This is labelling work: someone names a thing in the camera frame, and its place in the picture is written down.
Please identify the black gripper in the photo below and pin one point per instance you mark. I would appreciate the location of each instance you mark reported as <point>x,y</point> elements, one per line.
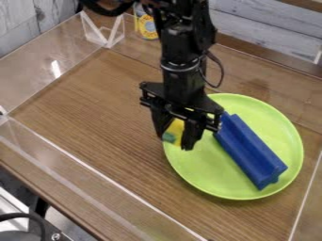
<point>166,109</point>

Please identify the yellow toy banana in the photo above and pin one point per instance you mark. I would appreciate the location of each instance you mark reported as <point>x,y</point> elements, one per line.
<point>174,133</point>

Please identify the blue plastic block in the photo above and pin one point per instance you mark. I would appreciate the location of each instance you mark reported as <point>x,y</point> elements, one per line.
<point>254,157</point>

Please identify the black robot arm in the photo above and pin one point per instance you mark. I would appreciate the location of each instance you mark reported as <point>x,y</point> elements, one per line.
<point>187,34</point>

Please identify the green plate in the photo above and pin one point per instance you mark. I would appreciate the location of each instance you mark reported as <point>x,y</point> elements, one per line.
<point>208,169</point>

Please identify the yellow labelled tin can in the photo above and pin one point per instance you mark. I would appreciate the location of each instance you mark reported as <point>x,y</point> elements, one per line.
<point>144,24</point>

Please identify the clear acrylic corner bracket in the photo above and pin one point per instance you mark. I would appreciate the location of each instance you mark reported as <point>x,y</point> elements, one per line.
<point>103,35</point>

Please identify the black metal table bracket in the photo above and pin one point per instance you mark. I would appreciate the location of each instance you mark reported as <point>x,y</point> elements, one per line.
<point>39,209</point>

